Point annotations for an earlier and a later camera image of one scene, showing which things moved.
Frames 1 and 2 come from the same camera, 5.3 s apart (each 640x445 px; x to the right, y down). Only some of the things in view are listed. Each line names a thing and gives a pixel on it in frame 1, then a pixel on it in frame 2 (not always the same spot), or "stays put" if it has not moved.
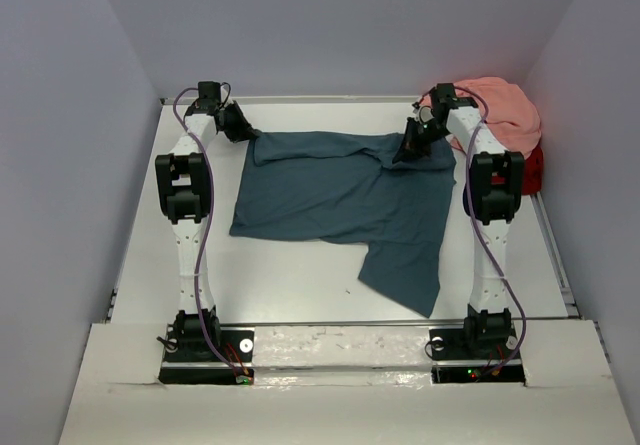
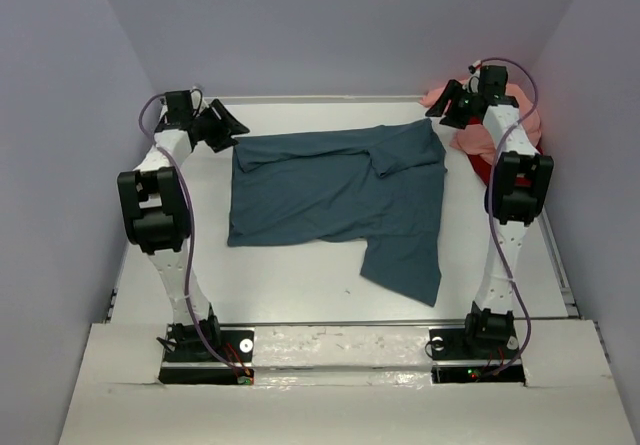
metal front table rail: [248, 323] stays put
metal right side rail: [572, 306] stays put
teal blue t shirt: [347, 186] stays put
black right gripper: [411, 149] to [450, 93]
